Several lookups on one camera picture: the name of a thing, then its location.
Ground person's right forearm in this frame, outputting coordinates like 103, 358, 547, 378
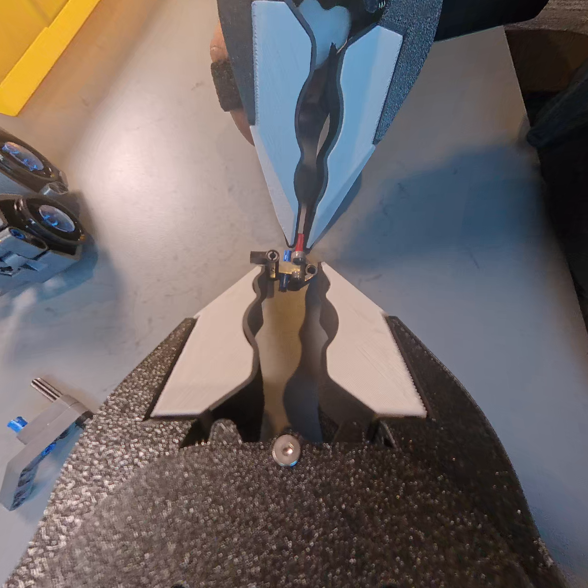
434, 0, 552, 43

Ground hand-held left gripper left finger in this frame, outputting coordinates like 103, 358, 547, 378
150, 266, 268, 420

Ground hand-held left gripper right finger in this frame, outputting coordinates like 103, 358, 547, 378
317, 262, 428, 420

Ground grey twin engine toy assembly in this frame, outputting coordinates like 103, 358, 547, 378
0, 128, 89, 296

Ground grey beam with black axle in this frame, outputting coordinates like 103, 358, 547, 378
0, 378, 93, 511

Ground grey angular connector piece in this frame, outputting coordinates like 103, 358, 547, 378
289, 250, 319, 282

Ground large yellow storage bin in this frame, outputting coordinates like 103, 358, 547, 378
0, 0, 100, 117

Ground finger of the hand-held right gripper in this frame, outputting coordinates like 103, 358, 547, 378
305, 24, 405, 250
251, 0, 319, 246

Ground grey desk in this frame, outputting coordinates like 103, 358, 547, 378
0, 0, 588, 570

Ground person's right hand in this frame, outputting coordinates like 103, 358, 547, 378
209, 23, 255, 145

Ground black connector with blue pins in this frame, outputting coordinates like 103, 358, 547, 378
250, 249, 296, 293

